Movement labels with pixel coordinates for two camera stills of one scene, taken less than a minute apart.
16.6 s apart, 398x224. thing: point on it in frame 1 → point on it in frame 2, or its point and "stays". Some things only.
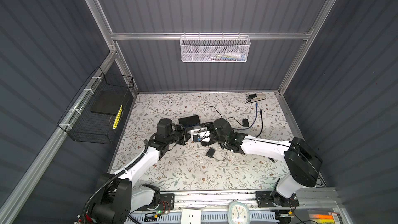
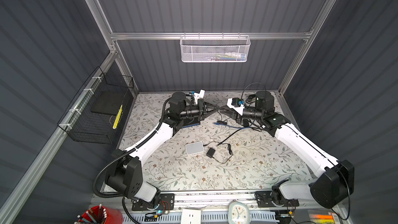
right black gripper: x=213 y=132 → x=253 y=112
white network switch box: x=196 y=130 → x=194 y=148
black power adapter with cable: x=211 y=153 stays
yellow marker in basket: x=117 y=117 stays
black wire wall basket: x=96 y=114 stays
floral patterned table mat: x=203 y=165 stays
